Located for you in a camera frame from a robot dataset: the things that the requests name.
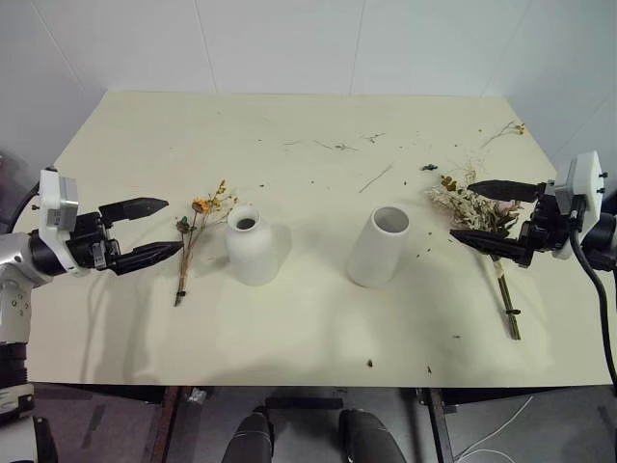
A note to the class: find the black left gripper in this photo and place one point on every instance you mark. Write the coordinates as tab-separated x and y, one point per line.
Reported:
89	241

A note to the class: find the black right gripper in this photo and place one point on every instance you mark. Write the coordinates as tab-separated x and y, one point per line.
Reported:
542	231

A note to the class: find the white bottle-shaped vase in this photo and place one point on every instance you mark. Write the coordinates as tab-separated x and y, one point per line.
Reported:
251	246

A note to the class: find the white cylindrical vase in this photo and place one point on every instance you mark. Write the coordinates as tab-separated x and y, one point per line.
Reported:
376	251

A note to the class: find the pale dried flower bunch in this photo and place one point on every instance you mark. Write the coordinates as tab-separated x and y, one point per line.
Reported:
470	207

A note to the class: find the yellow dried flower bunch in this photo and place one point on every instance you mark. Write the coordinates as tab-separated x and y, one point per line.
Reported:
199	205

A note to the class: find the small green plant bit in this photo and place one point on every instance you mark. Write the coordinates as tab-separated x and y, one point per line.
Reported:
428	167

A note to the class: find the thin dry twig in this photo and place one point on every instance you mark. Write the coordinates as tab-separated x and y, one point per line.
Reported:
376	179

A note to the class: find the small forked dry twig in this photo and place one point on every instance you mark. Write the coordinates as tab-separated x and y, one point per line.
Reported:
373	137

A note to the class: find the long thin dry stem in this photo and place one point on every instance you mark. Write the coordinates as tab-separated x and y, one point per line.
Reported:
332	145

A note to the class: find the rusty metal table leg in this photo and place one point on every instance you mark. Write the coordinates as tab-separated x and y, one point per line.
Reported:
166	424

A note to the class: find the dark metal table leg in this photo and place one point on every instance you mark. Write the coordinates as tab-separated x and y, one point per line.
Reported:
439	424

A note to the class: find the dark rounded shape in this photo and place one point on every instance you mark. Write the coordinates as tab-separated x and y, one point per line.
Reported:
368	436
250	439

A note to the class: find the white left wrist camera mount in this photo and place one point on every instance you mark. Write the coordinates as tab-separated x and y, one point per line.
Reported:
57	202

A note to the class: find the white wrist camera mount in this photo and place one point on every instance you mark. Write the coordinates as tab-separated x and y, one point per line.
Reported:
57	202
585	178

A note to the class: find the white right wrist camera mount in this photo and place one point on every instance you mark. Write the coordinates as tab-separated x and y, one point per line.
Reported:
585	178

